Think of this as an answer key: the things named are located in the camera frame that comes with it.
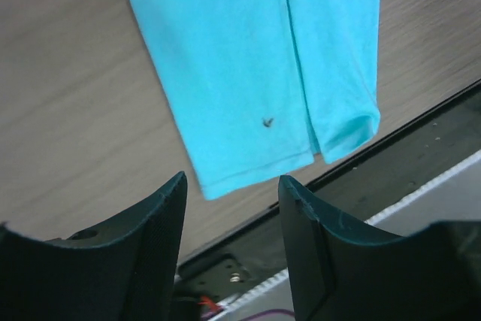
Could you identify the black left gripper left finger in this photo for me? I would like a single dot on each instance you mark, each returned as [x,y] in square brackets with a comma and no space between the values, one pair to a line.
[120,269]

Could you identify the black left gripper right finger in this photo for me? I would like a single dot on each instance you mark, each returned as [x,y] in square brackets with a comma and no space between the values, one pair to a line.
[341,268]

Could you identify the cyan t-shirt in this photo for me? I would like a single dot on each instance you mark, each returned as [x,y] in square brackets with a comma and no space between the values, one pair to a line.
[257,88]

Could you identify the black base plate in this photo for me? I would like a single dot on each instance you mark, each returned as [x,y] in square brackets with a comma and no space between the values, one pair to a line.
[377,177]

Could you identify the white slotted cable duct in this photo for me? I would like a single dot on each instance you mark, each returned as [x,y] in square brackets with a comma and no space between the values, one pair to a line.
[453,195]

